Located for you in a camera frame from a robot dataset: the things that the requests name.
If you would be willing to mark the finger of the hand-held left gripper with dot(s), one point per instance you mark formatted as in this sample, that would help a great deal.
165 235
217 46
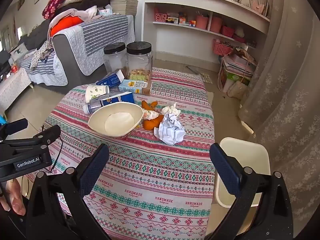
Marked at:
17 125
51 131

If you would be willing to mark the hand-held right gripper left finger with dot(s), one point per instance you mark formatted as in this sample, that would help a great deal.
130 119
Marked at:
96 165

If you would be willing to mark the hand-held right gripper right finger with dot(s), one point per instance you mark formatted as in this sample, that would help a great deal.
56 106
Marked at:
223 167

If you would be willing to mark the leaf print paper cup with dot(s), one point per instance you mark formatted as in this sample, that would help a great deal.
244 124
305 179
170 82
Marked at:
96 92

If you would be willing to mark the person's left hand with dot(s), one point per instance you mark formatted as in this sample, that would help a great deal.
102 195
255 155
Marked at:
13 197

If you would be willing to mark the white plastic chair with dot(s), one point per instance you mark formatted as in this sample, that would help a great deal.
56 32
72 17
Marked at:
243 162

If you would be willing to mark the white lace covered bench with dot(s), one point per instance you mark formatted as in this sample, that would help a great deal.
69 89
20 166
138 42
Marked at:
12 85

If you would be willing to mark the cream paper bowl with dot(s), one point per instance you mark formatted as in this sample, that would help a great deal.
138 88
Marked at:
115 121

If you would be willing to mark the patterned woven tablecloth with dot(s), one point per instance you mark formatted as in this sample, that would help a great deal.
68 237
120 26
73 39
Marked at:
150 180

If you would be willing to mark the striped quilt on sofa seat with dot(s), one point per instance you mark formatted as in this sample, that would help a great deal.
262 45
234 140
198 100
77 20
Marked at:
43 72

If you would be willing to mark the crushed clear plastic bottle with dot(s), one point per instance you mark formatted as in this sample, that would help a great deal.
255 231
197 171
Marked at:
105 104

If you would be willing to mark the crumpled white paper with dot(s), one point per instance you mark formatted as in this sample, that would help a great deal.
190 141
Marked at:
171 131

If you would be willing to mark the large orange peel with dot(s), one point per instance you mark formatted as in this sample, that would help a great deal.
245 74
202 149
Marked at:
151 124

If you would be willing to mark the crumpled tissue ball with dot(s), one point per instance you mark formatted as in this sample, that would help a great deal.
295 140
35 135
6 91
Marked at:
150 115
171 110

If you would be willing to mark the dinosaur print pillow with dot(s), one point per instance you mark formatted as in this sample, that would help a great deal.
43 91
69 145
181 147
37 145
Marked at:
18 51

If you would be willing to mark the floral patterned cloth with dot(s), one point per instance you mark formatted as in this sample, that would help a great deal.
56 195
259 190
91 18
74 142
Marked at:
41 53

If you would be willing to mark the grey sofa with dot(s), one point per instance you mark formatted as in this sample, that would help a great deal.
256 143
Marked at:
66 55

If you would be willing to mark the beige tote bag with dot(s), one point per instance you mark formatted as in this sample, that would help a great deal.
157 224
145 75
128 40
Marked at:
237 90

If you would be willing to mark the dark blue cardboard box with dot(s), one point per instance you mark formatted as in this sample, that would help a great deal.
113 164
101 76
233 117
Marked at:
111 80

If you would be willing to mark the small orange peel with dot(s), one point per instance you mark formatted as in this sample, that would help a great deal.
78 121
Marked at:
148 105

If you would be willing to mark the light blue milk carton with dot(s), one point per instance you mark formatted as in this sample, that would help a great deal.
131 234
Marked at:
133 86

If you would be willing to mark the clear jar with dark snacks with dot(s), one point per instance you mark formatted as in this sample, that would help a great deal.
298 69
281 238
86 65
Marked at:
115 57

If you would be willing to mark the white lace curtain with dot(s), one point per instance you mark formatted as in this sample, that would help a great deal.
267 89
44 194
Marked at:
287 92

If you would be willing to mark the cardboard box of papers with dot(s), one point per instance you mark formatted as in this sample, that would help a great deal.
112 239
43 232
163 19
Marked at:
237 67

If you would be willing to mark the striped quilt on sofa armrest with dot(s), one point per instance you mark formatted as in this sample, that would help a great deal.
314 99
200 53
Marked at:
100 37

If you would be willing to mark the orange cloth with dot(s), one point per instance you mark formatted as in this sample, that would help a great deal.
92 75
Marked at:
65 24

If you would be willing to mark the clear jar with pale crackers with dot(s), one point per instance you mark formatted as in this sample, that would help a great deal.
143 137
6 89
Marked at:
139 60

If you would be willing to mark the pink slotted basket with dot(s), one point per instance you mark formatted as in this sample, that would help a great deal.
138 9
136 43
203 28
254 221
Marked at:
222 48

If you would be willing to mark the pink and white garment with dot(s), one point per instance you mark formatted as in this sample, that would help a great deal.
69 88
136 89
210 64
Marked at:
75 13

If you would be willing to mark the tissue box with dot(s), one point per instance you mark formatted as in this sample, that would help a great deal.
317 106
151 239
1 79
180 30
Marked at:
105 11

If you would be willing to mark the pink woven basket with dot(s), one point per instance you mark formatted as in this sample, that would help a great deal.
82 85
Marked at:
227 31

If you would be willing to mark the pink bucket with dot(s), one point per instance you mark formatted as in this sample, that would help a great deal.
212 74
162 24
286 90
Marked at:
216 24
202 22

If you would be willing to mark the colourful puzzle cube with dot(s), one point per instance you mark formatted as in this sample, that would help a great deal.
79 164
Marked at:
183 20
192 23

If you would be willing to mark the yellow toy car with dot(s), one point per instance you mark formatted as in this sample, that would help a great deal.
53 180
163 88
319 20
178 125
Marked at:
171 20

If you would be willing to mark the pink perforated basket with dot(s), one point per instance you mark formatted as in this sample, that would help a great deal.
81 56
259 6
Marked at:
162 17

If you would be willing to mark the row of books on shelf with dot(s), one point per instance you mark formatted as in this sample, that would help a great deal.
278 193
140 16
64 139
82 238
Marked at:
260 2

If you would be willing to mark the white shelf unit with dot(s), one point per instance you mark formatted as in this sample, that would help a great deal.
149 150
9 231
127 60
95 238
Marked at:
200 0

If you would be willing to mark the small framed wall picture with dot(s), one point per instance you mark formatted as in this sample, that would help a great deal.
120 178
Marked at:
21 1

